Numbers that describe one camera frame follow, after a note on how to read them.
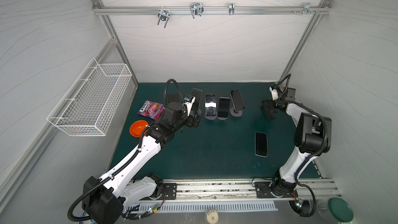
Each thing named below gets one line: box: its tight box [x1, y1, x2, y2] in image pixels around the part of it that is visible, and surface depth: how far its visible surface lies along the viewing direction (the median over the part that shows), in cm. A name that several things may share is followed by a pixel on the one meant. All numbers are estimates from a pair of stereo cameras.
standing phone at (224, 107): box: [217, 96, 231, 118], surface depth 95 cm
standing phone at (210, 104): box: [204, 93, 218, 117], surface depth 97 cm
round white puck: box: [204, 208, 220, 224], surface depth 60 cm
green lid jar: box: [316, 197, 354, 223], surface depth 63 cm
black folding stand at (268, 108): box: [260, 98, 277, 120], surface depth 93 cm
